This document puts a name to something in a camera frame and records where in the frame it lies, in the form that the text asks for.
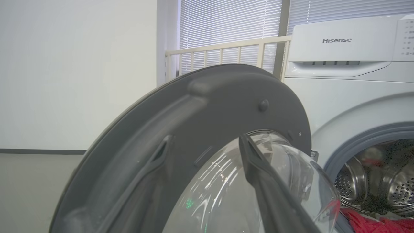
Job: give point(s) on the stainless steel washing machine drum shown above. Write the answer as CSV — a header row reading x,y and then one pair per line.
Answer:
x,y
391,184

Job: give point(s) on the cream slatted railing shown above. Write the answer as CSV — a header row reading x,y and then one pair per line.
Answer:
x,y
223,48

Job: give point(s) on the white window blind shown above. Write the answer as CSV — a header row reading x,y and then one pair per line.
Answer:
x,y
339,9
226,22

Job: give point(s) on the grey washing machine door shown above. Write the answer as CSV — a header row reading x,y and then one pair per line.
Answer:
x,y
136,155

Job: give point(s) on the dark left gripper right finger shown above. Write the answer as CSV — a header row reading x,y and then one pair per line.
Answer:
x,y
275,200

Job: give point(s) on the white front-load washing machine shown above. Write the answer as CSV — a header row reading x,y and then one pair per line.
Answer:
x,y
343,97

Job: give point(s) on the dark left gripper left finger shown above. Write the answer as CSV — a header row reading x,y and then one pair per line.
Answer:
x,y
139,191

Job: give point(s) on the red and white garment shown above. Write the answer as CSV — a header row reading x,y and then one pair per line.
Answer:
x,y
372,225

